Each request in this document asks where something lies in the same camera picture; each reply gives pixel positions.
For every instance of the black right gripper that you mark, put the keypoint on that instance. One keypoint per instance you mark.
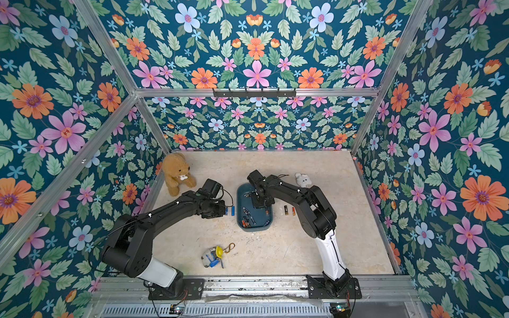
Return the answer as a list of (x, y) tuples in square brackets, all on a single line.
[(258, 199)]

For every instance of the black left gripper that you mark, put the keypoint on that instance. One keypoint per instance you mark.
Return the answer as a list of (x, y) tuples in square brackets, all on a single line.
[(222, 211)]

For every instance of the teal plastic storage box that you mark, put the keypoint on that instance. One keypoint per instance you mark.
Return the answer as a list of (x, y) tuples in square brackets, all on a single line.
[(250, 218)]

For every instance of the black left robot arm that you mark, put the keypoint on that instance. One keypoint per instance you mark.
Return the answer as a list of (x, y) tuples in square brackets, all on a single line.
[(129, 245)]

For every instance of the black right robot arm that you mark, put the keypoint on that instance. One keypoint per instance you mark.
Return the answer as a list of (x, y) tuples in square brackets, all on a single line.
[(316, 215)]

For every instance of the white plush toy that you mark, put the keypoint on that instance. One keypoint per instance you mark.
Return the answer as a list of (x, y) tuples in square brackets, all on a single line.
[(303, 180)]

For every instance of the brown teddy bear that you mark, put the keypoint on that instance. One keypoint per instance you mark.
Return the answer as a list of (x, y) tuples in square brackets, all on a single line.
[(176, 171)]

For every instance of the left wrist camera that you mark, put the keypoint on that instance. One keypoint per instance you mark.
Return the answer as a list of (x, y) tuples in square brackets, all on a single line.
[(210, 187)]

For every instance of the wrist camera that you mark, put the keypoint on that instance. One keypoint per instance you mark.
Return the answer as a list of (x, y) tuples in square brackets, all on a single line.
[(210, 187), (256, 179)]

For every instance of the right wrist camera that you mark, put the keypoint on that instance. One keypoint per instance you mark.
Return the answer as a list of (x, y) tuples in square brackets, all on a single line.
[(256, 179)]

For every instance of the keychain toy with yellow cap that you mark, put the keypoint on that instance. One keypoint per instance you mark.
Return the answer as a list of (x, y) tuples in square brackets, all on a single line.
[(215, 256)]

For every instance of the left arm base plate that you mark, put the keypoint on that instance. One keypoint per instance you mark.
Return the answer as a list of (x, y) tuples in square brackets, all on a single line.
[(183, 288)]

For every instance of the black hook rail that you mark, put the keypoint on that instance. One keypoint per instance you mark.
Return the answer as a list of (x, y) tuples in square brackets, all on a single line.
[(254, 93)]

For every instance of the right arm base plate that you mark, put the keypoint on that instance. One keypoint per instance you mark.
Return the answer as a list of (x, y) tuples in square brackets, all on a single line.
[(346, 287)]

